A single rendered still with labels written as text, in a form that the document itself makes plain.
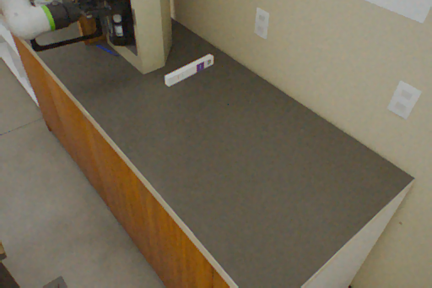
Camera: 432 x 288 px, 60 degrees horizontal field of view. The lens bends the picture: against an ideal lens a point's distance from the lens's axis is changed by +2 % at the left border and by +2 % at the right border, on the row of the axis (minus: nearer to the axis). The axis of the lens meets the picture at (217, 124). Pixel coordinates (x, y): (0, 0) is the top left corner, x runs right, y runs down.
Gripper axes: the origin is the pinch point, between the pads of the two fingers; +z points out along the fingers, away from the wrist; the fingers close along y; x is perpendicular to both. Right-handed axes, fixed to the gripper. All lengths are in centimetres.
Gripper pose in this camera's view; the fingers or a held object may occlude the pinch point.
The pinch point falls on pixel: (115, 1)
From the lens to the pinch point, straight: 162.1
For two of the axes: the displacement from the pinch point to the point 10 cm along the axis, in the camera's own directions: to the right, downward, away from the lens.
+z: 7.8, -4.1, 4.8
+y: -6.3, -5.5, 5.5
